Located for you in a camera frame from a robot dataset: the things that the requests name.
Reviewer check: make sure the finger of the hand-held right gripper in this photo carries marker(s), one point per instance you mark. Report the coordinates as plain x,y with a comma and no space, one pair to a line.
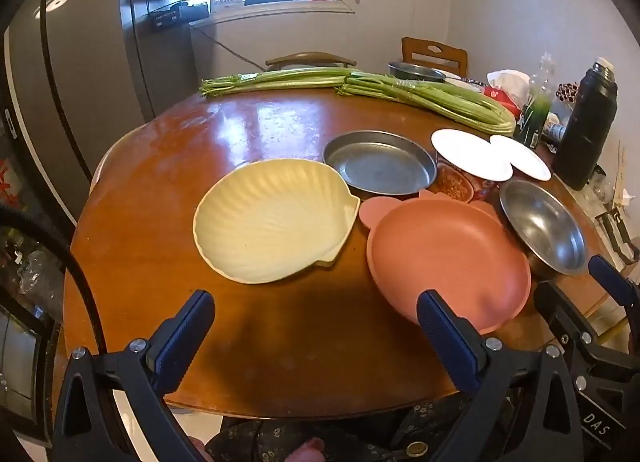
560,312
610,282

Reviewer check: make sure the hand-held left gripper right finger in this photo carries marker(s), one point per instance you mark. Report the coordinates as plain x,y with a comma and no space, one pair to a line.
450,342

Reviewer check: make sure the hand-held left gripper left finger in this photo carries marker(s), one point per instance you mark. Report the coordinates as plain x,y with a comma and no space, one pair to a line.
182,337

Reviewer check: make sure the steel bowl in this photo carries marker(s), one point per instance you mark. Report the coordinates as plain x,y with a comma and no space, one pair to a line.
545,227

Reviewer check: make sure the pink bear-eared plate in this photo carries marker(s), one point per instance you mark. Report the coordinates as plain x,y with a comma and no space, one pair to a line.
440,252

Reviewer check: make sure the cream shell-shaped plate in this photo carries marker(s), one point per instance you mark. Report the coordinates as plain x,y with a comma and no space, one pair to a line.
270,222

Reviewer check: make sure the small white plate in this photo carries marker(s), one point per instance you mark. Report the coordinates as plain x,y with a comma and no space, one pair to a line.
525,159

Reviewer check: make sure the red patterned bowl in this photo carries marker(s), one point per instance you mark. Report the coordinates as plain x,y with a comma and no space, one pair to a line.
452,184

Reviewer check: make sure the steel plate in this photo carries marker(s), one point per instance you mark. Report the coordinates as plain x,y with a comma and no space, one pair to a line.
380,166

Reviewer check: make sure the person's left hand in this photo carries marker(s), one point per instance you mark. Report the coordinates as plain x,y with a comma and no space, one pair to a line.
310,451

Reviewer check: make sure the dark floral clothing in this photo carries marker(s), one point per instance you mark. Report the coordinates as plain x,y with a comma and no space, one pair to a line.
350,437

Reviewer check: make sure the black thermos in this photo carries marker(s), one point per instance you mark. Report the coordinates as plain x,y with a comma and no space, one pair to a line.
585,131

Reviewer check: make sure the small white bottle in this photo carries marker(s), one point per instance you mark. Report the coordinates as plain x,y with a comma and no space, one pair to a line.
555,127

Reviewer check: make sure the clear bottle with green label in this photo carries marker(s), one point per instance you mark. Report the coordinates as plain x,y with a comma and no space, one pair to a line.
532,116

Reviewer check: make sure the beige chair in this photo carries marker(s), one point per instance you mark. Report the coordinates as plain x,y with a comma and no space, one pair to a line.
100,166

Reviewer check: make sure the red tissue pack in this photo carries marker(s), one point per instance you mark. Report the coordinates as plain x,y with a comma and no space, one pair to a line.
500,94

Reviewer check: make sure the glass door cabinet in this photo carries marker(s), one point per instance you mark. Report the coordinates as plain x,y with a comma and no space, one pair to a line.
20,192

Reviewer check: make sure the thick celery bunch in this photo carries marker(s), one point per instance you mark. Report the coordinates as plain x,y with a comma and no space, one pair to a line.
450,104

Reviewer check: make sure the white bowl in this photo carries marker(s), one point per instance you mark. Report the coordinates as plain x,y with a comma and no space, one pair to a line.
465,80

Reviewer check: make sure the steel pot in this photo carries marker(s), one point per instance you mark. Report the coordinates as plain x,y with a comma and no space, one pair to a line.
415,72

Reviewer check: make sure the long celery bunch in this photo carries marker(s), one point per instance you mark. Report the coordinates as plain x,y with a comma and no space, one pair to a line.
280,79

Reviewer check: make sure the grey refrigerator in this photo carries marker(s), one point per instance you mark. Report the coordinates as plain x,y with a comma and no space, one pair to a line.
90,66

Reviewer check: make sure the orange wooden chair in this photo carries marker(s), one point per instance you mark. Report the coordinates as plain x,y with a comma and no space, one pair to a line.
415,54

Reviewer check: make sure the curved-back dark wooden chair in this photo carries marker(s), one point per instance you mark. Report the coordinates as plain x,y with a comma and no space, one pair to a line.
310,58

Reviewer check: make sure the white cardboard box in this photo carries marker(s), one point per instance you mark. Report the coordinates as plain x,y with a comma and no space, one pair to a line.
227,1

